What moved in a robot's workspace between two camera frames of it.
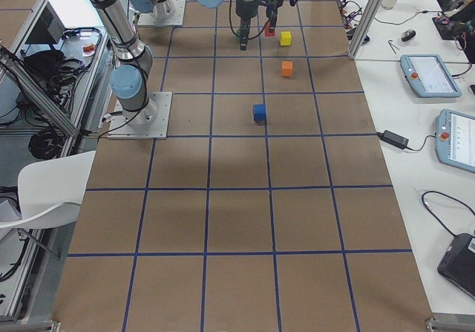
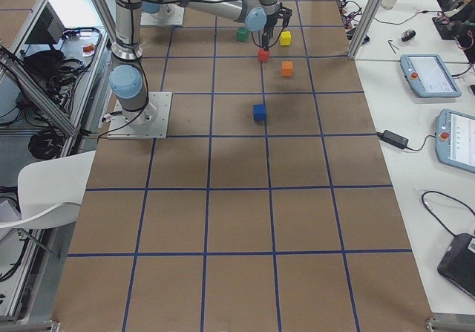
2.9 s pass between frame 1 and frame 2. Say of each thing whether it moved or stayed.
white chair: stayed
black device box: stayed
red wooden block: moved
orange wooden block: stayed
